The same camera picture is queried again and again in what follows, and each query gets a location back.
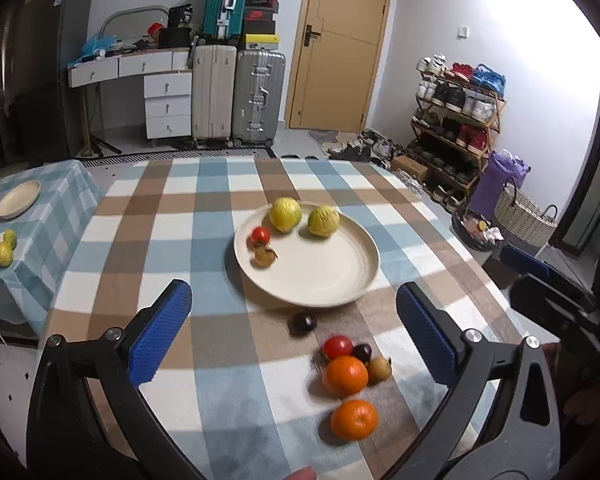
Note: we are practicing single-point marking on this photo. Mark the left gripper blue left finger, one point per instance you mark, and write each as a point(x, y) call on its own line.
point(151, 332)

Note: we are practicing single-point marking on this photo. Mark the side table blue cloth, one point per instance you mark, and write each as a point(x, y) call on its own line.
point(47, 235)

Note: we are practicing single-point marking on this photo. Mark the dark plum lower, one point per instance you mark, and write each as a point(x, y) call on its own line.
point(362, 352)

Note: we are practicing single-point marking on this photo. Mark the black refrigerator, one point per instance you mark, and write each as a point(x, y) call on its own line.
point(40, 114)

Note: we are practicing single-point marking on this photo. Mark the checkered tablecloth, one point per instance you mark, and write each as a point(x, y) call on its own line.
point(240, 389)

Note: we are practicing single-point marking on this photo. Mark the small cream plate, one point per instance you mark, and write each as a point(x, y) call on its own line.
point(19, 199)

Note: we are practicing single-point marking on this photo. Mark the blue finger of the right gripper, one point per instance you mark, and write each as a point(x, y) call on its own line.
point(523, 263)

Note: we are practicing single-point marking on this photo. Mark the brown kiwi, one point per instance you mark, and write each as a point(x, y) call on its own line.
point(263, 257)
point(379, 369)

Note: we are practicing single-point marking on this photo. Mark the purple bag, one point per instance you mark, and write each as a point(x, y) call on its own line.
point(502, 167)

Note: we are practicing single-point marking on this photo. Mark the orange tangerine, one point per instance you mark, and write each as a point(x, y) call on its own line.
point(345, 376)
point(354, 420)

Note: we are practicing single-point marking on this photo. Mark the left yellow-green citrus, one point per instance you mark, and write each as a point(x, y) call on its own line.
point(285, 214)

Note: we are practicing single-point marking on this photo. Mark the white drawer desk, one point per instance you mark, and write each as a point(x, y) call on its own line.
point(151, 89)

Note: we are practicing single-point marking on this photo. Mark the beige suitcase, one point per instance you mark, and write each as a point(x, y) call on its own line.
point(213, 90)

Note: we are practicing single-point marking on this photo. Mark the cream round plate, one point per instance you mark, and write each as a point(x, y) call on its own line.
point(310, 271)

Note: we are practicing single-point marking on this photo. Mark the dark plum near plate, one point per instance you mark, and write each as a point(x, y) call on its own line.
point(302, 324)

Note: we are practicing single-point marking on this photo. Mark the teal suitcase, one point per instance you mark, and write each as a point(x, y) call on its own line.
point(223, 21)

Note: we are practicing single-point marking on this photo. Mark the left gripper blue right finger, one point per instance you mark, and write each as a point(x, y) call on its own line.
point(435, 335)

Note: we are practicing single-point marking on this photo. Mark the wooden shoe rack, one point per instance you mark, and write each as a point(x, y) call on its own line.
point(455, 124)

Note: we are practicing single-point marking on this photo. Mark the right yellow citrus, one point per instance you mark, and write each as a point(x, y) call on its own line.
point(323, 221)

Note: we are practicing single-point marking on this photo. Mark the small green lemon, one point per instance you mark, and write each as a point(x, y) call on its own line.
point(10, 238)
point(6, 254)

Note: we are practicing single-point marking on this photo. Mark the red tomato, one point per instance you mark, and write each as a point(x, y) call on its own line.
point(260, 236)
point(337, 346)

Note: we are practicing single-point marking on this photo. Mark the stacked shoe boxes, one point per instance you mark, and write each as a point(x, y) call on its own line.
point(259, 25)

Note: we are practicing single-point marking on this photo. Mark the silver suitcase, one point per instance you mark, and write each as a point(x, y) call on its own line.
point(258, 91)

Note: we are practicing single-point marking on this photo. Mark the person left hand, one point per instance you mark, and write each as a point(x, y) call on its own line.
point(306, 473)

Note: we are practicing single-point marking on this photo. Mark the person right hand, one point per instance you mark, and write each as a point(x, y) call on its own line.
point(577, 399)

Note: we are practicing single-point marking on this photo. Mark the woven basket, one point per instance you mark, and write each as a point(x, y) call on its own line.
point(521, 221)

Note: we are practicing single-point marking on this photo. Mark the wooden door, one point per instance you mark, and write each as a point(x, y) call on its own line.
point(335, 63)

